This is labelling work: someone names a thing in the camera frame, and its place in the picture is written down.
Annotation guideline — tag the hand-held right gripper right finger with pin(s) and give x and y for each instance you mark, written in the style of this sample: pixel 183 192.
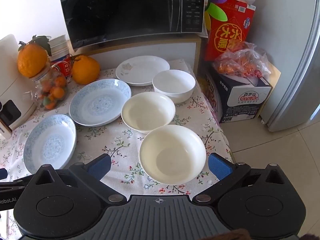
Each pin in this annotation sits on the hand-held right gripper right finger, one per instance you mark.
pixel 217 167

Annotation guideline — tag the white rose print plate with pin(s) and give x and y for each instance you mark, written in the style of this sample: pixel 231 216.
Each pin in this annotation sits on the white rose print plate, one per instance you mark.
pixel 145 67

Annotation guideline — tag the cream white bowl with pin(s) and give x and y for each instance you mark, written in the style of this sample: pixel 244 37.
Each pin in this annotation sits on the cream white bowl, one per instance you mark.
pixel 147 112
pixel 172 155

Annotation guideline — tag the black white water carton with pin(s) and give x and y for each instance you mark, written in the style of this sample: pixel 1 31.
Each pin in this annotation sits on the black white water carton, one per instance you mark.
pixel 240 100

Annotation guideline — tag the white air fryer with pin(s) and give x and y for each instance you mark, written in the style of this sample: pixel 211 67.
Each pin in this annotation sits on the white air fryer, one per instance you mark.
pixel 12 87

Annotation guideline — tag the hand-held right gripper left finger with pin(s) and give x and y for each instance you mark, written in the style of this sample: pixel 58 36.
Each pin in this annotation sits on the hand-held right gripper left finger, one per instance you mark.
pixel 100 167

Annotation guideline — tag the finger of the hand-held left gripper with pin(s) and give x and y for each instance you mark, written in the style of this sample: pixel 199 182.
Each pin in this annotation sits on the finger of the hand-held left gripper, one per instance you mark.
pixel 3 174

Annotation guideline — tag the large orange with leaves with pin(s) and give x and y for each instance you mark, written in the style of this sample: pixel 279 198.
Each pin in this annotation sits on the large orange with leaves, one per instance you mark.
pixel 31 60

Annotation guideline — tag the silver refrigerator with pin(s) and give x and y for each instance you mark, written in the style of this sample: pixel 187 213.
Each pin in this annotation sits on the silver refrigerator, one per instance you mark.
pixel 300 67

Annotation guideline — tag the black microwave oven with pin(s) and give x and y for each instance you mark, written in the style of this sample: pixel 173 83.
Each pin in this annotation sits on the black microwave oven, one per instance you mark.
pixel 120 10

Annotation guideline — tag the floral tablecloth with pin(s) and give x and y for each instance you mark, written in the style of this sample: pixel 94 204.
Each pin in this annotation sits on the floral tablecloth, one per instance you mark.
pixel 100 136

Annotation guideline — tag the stack of paper cups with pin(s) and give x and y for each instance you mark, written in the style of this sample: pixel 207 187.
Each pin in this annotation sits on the stack of paper cups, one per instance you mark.
pixel 60 52

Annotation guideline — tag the red gift box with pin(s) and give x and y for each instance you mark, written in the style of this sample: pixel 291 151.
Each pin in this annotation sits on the red gift box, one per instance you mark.
pixel 230 30

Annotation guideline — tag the blue patterned plate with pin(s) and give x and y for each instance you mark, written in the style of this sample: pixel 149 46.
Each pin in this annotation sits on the blue patterned plate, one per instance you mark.
pixel 100 102
pixel 50 145

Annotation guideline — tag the glass jar of small oranges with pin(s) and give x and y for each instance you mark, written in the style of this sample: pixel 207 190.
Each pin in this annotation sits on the glass jar of small oranges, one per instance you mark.
pixel 51 92

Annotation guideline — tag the plastic bag of small oranges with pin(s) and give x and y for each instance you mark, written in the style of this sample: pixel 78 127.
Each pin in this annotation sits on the plastic bag of small oranges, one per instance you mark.
pixel 237 65

